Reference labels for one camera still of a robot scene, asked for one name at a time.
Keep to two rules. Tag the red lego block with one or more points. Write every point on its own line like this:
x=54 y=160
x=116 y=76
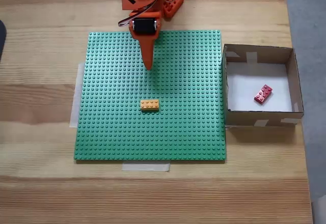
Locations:
x=263 y=94

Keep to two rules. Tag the yellow lego block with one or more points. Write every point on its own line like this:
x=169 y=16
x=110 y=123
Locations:
x=150 y=105

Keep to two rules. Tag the green lego baseplate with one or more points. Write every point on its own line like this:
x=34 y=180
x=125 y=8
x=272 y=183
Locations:
x=191 y=94

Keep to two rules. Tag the white paper box lining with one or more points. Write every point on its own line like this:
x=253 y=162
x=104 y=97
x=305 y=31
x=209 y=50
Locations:
x=242 y=91

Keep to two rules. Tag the open cardboard box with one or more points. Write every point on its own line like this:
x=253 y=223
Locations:
x=239 y=121

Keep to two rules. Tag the wide masking tape strip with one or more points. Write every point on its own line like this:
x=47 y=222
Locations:
x=74 y=107

